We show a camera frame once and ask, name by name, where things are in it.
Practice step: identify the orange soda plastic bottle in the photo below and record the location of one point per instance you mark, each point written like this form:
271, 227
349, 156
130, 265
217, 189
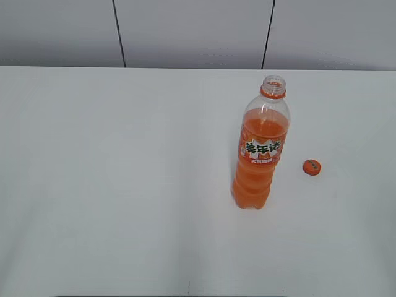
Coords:
265, 124

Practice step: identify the orange bottle cap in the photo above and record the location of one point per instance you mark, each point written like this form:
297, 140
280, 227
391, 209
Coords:
312, 167

